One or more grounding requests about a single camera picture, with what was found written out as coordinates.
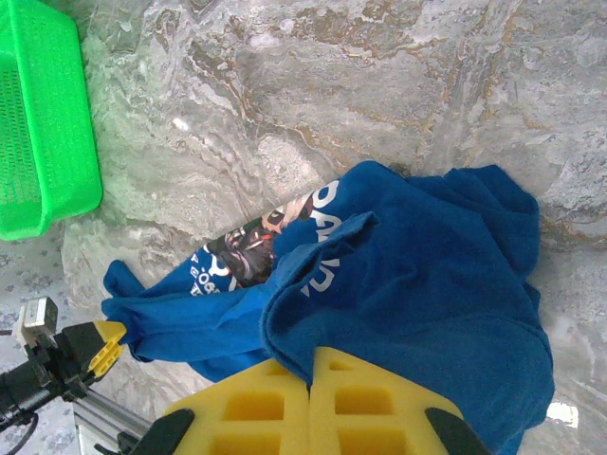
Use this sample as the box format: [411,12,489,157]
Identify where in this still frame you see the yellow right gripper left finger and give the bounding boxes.
[130,358,312,455]

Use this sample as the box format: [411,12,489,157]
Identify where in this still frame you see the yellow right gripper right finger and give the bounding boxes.
[307,345,489,455]

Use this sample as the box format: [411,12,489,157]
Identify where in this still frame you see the royal blue printed t-shirt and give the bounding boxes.
[101,159,556,455]

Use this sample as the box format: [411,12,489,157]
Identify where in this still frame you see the green plastic basket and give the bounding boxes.
[0,0,104,242]

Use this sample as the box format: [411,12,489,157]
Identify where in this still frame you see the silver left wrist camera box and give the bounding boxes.
[12,297,61,350]

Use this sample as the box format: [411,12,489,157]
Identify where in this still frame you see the aluminium table side rail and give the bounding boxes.
[73,388,156,455]

